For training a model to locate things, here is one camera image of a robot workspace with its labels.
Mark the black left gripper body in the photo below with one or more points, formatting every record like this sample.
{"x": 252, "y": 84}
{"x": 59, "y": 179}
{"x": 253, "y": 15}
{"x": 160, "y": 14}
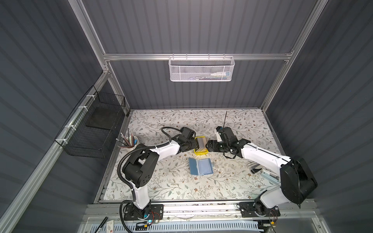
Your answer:
{"x": 191, "y": 144}

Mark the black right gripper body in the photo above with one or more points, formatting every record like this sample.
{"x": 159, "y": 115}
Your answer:
{"x": 217, "y": 146}

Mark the yellow plastic card tray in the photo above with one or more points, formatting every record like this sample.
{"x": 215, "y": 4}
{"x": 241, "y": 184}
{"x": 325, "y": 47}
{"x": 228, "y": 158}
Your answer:
{"x": 203, "y": 153}

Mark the blue leather card holder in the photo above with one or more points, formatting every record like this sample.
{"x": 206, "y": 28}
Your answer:
{"x": 200, "y": 167}

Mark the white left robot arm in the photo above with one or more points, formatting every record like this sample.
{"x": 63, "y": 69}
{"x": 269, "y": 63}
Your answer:
{"x": 136, "y": 168}

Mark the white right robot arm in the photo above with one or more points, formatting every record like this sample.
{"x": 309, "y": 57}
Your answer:
{"x": 296, "y": 180}

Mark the white pen cup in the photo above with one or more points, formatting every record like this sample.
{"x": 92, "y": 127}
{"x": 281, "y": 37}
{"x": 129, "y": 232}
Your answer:
{"x": 134, "y": 140}

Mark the pens in cup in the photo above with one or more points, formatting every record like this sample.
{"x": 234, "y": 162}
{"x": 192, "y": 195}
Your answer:
{"x": 122, "y": 139}

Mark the white tube in basket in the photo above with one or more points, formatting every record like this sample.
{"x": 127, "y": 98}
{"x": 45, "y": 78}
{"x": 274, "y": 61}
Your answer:
{"x": 216, "y": 76}

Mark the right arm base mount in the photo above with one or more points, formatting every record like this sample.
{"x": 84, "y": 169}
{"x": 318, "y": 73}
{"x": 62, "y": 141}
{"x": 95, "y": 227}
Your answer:
{"x": 253, "y": 209}

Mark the white wire mesh basket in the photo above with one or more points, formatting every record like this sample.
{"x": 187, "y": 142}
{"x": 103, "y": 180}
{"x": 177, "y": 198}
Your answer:
{"x": 189, "y": 68}

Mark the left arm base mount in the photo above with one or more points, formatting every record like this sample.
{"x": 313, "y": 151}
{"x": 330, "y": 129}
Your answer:
{"x": 151, "y": 212}

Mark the black wire mesh basket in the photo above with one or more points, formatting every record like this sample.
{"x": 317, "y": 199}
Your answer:
{"x": 95, "y": 127}

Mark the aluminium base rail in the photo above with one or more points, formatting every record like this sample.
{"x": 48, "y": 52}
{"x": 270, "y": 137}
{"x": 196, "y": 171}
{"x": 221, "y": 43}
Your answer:
{"x": 207, "y": 210}

